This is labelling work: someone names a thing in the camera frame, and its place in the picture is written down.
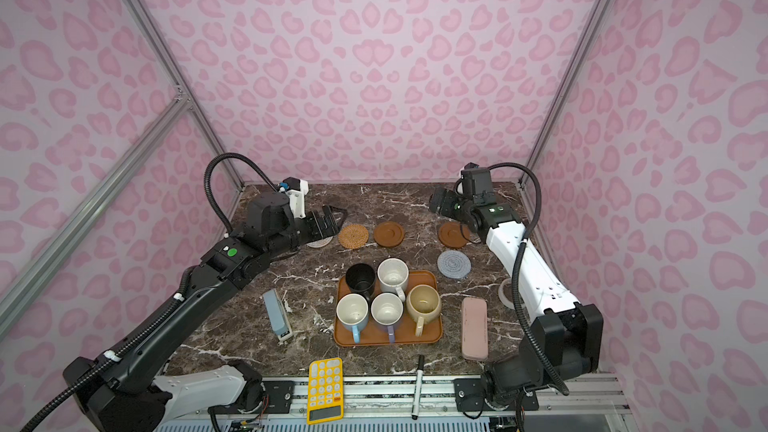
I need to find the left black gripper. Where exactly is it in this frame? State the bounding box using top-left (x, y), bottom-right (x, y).
top-left (268, 203), bottom-right (348, 261)

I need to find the black cup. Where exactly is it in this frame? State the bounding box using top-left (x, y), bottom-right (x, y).
top-left (345, 263), bottom-right (376, 302)

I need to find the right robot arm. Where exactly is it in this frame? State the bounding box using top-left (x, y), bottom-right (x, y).
top-left (429, 187), bottom-right (604, 413)

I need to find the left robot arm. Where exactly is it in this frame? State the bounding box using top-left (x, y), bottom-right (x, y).
top-left (58, 204), bottom-right (348, 431)

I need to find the white woven coaster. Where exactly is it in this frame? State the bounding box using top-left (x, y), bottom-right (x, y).
top-left (307, 237), bottom-right (334, 249)

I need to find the tan rattan coaster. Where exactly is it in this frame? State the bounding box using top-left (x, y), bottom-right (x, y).
top-left (338, 224), bottom-right (369, 250)

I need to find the brown wooden coaster right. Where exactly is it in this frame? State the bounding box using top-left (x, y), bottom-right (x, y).
top-left (438, 222), bottom-right (469, 249)

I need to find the brown wooden coaster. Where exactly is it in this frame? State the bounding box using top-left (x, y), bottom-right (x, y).
top-left (438, 222), bottom-right (469, 249)
top-left (373, 221), bottom-right (405, 248)

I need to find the grey woven coaster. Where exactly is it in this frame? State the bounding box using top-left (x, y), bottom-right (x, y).
top-left (437, 250), bottom-right (472, 280)

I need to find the brown wooden coaster left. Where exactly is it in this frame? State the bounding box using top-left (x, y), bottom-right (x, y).
top-left (373, 221), bottom-right (405, 248)

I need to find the white speckled mug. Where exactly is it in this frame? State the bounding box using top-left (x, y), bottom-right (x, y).
top-left (377, 258), bottom-right (410, 302)

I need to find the blue mug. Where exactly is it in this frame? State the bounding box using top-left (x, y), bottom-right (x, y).
top-left (336, 293), bottom-right (369, 344)

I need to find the white tape roll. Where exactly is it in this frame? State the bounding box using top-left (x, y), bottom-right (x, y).
top-left (497, 278), bottom-right (514, 310)

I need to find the lilac mug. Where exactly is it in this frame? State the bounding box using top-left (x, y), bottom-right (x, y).
top-left (370, 293), bottom-right (404, 344)

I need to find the cream yellow mug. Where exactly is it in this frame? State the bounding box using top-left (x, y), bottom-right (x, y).
top-left (405, 284), bottom-right (442, 337)

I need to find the blue grey stapler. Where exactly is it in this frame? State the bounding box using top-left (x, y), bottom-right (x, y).
top-left (262, 289), bottom-right (293, 343)

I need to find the pink case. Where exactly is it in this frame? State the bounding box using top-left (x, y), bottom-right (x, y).
top-left (461, 297), bottom-right (489, 362)

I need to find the yellow calculator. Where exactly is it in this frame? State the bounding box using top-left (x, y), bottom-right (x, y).
top-left (306, 357), bottom-right (344, 425)

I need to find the black marker pen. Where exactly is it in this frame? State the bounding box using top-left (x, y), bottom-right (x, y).
top-left (411, 354), bottom-right (425, 421)

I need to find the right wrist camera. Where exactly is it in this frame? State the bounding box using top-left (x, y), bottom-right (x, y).
top-left (458, 163), bottom-right (496, 206)

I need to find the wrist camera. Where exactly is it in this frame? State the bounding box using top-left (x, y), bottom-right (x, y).
top-left (279, 177), bottom-right (309, 219)
top-left (458, 163), bottom-right (496, 206)

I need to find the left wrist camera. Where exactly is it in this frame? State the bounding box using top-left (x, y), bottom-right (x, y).
top-left (279, 177), bottom-right (309, 219)

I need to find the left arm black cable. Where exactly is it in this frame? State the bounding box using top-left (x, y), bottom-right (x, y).
top-left (17, 152), bottom-right (283, 432)

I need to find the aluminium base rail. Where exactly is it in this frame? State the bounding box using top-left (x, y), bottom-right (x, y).
top-left (150, 366), bottom-right (630, 422)

